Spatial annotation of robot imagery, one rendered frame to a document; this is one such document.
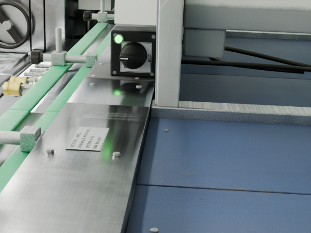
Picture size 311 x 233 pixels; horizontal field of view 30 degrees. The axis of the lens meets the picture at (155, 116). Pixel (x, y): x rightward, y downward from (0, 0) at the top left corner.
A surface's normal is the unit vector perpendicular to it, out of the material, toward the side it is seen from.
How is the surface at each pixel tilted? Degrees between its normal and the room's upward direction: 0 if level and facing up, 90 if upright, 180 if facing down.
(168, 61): 90
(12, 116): 90
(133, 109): 90
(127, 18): 90
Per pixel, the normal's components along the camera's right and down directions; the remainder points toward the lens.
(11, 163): 0.04, -0.95
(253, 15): -0.07, 0.61
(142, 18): -0.06, 0.29
